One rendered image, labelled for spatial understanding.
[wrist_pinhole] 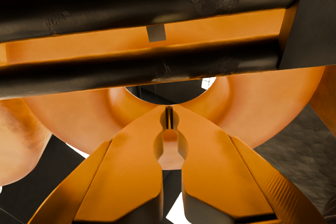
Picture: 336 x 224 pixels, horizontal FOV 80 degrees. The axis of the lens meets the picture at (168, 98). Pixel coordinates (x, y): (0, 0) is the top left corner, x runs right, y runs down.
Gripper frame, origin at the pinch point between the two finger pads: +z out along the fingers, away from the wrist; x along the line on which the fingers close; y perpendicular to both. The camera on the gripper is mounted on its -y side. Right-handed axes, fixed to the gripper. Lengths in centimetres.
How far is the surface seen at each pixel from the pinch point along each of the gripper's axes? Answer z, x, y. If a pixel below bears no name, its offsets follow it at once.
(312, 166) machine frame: 20.4, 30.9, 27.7
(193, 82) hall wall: 787, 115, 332
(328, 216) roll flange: 11.6, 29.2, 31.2
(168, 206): 409, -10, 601
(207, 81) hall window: 739, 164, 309
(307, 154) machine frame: 20.8, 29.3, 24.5
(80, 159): 583, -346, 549
